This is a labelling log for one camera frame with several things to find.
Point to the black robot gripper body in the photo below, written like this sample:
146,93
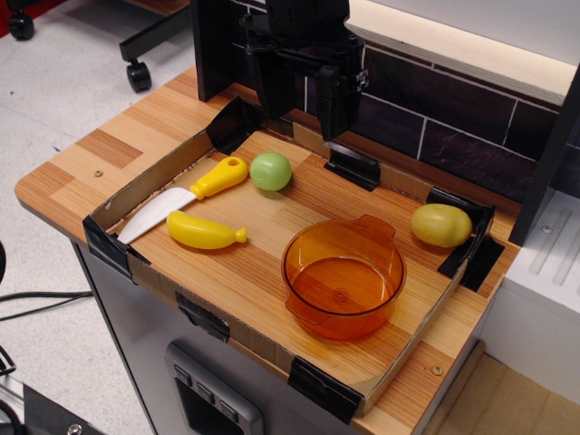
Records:
307,35

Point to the taped cardboard fence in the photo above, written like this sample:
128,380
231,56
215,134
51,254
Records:
226,307

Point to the yellow toy banana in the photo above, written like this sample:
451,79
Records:
202,234

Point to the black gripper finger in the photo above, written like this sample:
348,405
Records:
275,84
338,96

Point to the yellow white toy knife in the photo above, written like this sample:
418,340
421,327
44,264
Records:
229,172

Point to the grey oven control panel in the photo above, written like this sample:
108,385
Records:
210,406

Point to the yellow-green toy potato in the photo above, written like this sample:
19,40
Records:
441,225

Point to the black caster wheel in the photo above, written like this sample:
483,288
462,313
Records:
21,26

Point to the orange transparent plastic pot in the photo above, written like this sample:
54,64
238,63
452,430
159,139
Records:
343,277

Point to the black office chair base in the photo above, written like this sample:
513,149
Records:
174,18

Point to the green toy apple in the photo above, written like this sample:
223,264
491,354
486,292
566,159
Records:
270,171

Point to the black vertical post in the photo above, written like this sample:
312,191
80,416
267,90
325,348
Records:
219,44

